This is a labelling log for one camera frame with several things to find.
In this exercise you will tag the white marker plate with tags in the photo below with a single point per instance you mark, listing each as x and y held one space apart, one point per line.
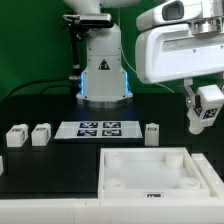
99 129

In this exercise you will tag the white square tabletop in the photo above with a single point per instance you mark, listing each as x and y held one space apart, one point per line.
135 173

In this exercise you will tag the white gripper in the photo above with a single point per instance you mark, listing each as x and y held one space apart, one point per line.
171 52

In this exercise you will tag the white L-shaped obstacle fence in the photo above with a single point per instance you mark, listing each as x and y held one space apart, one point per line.
123 211

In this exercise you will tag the black camera on mount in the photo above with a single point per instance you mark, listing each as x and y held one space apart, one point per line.
94 20

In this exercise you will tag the white block at left edge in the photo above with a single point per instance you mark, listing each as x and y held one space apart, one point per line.
1 166

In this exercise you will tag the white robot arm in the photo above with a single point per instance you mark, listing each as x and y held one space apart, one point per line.
104 81

